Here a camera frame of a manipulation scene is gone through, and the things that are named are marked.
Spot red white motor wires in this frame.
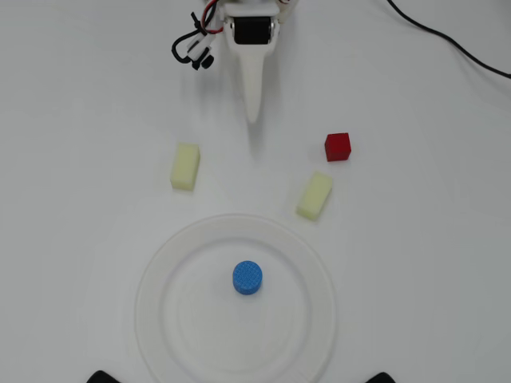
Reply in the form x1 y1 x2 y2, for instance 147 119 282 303
197 0 225 36

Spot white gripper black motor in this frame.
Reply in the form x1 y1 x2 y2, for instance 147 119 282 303
221 0 299 124

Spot black stand foot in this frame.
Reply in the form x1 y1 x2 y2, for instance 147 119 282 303
365 371 402 383
86 369 121 383

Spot long black cable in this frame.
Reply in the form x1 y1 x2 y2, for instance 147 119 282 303
386 0 511 78

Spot red cube block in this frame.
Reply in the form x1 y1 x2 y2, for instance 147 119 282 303
323 132 353 163

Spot pale yellow foam block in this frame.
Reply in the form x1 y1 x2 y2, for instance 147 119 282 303
295 171 334 222
170 142 201 192

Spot white plastic plate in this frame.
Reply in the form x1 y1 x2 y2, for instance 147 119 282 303
133 213 338 383

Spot blue cylinder block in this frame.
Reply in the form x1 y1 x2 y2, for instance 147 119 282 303
232 260 266 297

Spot black camera cable loop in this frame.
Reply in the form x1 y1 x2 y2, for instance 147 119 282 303
171 11 207 65

